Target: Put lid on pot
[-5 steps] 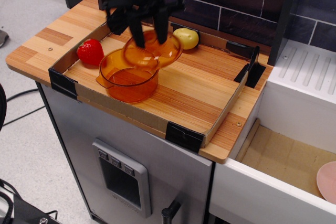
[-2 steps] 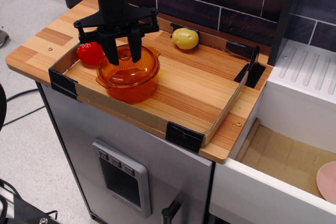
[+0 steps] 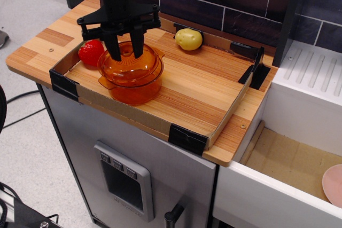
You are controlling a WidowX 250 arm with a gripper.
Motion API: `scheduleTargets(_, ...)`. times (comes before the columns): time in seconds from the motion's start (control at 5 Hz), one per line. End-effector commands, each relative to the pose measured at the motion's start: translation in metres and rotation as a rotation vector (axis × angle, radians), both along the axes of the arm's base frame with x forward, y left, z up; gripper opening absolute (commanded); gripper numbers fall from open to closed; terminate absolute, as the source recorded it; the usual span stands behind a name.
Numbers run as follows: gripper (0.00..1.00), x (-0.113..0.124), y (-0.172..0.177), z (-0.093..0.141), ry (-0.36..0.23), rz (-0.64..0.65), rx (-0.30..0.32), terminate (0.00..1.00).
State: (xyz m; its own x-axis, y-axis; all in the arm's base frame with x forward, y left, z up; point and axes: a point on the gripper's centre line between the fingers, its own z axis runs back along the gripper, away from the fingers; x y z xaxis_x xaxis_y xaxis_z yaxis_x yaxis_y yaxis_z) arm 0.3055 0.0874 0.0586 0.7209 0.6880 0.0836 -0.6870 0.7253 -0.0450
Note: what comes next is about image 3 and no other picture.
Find pink plate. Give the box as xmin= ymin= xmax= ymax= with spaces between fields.
xmin=322 ymin=164 xmax=342 ymax=208

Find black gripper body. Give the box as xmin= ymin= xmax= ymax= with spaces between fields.
xmin=77 ymin=0 xmax=161 ymax=40

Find black upright post right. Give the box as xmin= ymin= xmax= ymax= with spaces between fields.
xmin=272 ymin=0 xmax=301 ymax=67

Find yellow toy potato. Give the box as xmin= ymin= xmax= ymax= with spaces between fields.
xmin=175 ymin=28 xmax=203 ymax=51

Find white toy sink unit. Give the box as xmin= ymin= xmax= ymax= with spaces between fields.
xmin=213 ymin=42 xmax=341 ymax=227

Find orange transparent plastic pot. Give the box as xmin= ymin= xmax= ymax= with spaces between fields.
xmin=97 ymin=48 xmax=164 ymax=106

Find orange transparent pot lid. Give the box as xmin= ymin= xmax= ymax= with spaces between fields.
xmin=98 ymin=41 xmax=164 ymax=88

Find black oven handle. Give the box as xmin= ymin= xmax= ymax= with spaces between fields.
xmin=164 ymin=204 xmax=184 ymax=228

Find cardboard fence with black tape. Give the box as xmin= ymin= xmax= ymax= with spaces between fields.
xmin=50 ymin=15 xmax=277 ymax=166

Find black floor cable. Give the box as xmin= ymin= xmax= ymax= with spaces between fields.
xmin=2 ymin=90 xmax=46 ymax=129

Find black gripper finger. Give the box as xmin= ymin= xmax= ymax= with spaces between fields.
xmin=130 ymin=26 xmax=144 ymax=59
xmin=103 ymin=33 xmax=121 ymax=61

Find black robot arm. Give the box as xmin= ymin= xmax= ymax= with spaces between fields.
xmin=77 ymin=0 xmax=161 ymax=61

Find red toy strawberry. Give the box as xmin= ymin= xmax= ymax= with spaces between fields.
xmin=78 ymin=40 xmax=105 ymax=67

